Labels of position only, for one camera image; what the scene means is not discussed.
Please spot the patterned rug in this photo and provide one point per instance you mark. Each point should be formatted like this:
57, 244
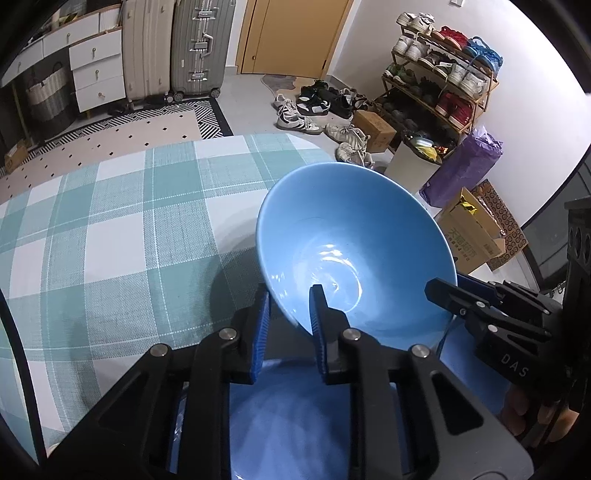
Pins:
138, 134

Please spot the silver suitcase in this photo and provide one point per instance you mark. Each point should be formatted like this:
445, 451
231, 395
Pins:
198, 46

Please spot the white desk with drawers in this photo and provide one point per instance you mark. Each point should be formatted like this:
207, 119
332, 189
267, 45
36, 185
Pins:
97, 74

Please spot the scattered loose shoes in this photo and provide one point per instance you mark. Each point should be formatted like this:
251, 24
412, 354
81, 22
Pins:
314, 106

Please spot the wooden door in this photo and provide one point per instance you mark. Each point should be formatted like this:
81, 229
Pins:
286, 37

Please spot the cream suitcase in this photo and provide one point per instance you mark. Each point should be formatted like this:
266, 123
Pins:
147, 46

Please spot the wooden shoe rack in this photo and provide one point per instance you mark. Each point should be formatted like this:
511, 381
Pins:
482, 99

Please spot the white bin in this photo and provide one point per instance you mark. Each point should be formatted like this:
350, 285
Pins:
411, 170

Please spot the open cardboard box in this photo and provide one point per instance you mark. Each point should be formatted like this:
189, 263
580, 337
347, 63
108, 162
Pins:
471, 240

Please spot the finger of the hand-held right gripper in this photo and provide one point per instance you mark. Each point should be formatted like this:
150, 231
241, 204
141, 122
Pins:
443, 295
475, 284

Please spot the woven laundry basket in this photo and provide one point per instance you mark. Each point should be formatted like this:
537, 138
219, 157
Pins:
48, 99

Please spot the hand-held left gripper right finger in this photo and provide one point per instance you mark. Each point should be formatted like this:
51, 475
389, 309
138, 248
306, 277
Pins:
318, 337

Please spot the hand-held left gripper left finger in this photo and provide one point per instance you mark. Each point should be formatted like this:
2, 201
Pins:
261, 337

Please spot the blue bowl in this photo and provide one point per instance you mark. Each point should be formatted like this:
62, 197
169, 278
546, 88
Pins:
286, 415
351, 217

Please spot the person's right hand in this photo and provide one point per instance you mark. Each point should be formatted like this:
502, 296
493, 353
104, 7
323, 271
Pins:
517, 410

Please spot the grey doormat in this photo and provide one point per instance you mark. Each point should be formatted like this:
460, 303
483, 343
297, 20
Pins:
279, 83

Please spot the purple bag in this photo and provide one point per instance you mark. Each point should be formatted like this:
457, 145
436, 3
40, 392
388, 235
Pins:
466, 166

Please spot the small cardboard box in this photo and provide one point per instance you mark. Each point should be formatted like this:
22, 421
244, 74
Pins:
16, 154

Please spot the rows of assorted sneakers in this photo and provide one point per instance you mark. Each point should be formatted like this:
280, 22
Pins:
443, 69

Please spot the brown cardboard box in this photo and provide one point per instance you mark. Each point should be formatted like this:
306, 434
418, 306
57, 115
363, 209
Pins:
374, 131

